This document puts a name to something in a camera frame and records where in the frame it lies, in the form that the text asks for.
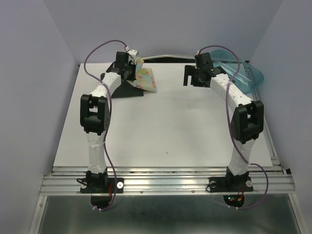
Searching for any pastel floral skirt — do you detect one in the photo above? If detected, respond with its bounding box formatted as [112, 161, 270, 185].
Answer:
[128, 57, 157, 93]

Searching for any dark dotted skirt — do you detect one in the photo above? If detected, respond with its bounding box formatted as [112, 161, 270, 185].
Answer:
[105, 62, 144, 98]

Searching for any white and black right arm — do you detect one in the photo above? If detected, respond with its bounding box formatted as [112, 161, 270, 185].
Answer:
[183, 53, 264, 193]

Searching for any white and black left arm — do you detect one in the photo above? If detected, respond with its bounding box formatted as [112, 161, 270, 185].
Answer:
[77, 48, 138, 194]

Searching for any teal plastic basket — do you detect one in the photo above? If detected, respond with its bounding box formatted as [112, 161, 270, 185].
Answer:
[210, 50, 264, 94]

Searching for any metal lower shelf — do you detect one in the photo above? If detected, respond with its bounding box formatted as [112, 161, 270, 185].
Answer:
[30, 195, 301, 234]

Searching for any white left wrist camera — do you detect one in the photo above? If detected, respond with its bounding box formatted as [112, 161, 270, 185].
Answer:
[126, 49, 139, 65]

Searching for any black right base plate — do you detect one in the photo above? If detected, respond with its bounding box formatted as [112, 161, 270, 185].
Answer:
[206, 177, 254, 194]

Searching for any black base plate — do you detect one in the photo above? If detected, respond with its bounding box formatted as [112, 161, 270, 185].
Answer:
[206, 177, 254, 194]
[78, 177, 124, 194]

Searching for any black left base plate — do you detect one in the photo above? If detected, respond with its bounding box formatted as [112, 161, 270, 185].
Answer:
[78, 177, 124, 194]

